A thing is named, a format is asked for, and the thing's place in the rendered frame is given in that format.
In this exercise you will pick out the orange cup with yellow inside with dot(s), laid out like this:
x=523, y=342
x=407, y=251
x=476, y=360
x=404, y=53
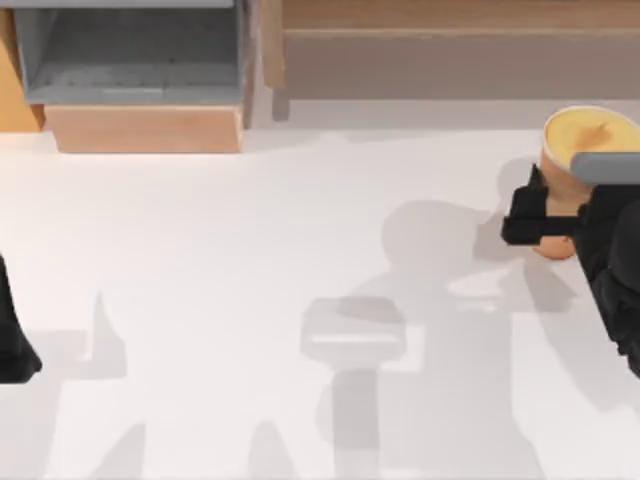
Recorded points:
x=570, y=135

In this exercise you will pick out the wooden open shelf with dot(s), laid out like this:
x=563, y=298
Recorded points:
x=450, y=65

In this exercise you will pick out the pale wooden drawer front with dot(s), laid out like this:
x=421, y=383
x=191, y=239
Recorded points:
x=145, y=129

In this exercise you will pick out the wooden cupboard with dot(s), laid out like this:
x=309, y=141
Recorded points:
x=15, y=95

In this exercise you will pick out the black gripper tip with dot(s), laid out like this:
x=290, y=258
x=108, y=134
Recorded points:
x=12, y=345

